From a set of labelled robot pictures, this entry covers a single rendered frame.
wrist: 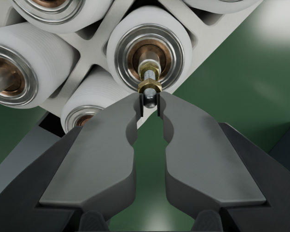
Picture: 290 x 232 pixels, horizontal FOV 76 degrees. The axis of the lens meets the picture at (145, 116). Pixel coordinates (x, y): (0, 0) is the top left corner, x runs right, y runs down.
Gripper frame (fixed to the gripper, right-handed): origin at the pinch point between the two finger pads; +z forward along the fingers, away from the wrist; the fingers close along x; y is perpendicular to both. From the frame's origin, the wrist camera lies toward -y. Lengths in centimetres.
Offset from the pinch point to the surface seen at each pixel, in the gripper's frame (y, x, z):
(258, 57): 8.0, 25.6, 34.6
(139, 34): -2.3, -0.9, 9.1
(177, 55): -0.1, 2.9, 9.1
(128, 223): 82, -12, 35
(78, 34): -1.4, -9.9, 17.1
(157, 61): -0.2, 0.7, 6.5
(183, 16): -3.0, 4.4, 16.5
